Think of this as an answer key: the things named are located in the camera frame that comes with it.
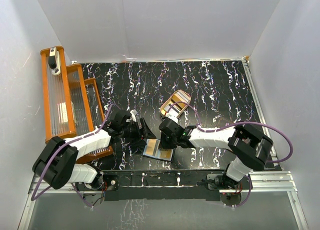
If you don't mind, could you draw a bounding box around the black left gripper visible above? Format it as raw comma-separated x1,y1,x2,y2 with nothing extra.
120,118,156,146

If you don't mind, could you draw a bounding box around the blue credit card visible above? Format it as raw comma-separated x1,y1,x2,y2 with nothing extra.
142,144,174,162

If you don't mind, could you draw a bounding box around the gold VIP card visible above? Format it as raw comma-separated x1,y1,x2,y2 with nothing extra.
160,149,173,161

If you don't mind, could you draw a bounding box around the white magnetic stripe card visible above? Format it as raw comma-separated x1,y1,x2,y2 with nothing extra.
165,105,182,117

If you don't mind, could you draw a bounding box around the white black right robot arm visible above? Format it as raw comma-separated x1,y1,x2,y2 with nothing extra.
159,118,273,189

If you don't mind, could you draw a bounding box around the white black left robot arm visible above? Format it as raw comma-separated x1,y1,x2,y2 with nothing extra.
32,110,156,190

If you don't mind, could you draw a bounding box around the white stack of cards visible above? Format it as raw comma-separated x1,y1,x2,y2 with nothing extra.
172,90,191,103

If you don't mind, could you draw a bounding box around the orange tiered acrylic rack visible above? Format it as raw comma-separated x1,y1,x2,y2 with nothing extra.
40,45,114,165

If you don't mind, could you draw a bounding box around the white device on rack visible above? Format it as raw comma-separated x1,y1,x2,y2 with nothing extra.
48,47,61,76

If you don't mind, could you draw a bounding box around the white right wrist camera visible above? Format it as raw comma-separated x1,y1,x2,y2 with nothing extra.
165,113,179,123

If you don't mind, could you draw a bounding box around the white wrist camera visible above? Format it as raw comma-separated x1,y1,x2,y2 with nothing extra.
130,109,139,122
165,113,179,123

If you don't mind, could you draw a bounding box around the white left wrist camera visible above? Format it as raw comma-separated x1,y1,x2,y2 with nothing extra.
130,109,139,122

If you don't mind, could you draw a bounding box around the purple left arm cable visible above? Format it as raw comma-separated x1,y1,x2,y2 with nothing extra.
31,103,126,211

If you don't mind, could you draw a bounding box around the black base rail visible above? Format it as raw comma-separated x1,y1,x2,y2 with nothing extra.
74,169,253,202

